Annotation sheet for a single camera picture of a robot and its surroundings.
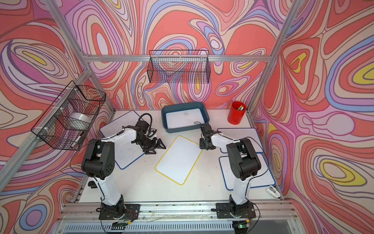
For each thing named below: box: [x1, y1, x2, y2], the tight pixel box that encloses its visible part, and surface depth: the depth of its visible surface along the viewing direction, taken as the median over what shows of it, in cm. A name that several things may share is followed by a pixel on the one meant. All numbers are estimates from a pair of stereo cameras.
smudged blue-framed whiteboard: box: [166, 108, 205, 129], surface depth 114 cm
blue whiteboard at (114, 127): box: [99, 110, 139, 139], surface depth 117 cm
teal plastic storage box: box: [161, 101, 210, 134], surface depth 120 cm
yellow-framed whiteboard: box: [154, 135, 204, 186], surface depth 94 cm
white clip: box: [265, 185, 281, 198], surface depth 80 cm
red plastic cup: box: [227, 100, 247, 126], surface depth 108 cm
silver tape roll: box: [68, 112, 93, 130], surface depth 73 cm
